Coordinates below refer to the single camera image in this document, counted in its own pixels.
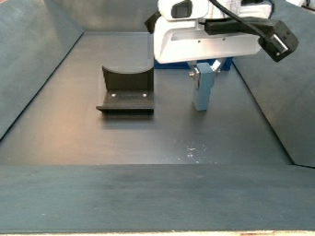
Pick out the blue shape sorting board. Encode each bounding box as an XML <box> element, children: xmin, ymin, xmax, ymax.
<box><xmin>154</xmin><ymin>57</ymin><xmax>234</xmax><ymax>71</ymax></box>

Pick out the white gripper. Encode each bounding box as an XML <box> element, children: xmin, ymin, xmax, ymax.
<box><xmin>153</xmin><ymin>0</ymin><xmax>273</xmax><ymax>89</ymax></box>

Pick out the light blue rectangular block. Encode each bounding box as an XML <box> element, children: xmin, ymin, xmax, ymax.
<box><xmin>194</xmin><ymin>63</ymin><xmax>214</xmax><ymax>112</ymax></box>

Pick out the black curved holder stand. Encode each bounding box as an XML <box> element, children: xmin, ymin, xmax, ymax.
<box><xmin>97</xmin><ymin>66</ymin><xmax>155</xmax><ymax>113</ymax></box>

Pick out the black wrist camera with cable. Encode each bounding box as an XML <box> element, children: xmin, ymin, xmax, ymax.
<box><xmin>205</xmin><ymin>0</ymin><xmax>300</xmax><ymax>62</ymax></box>

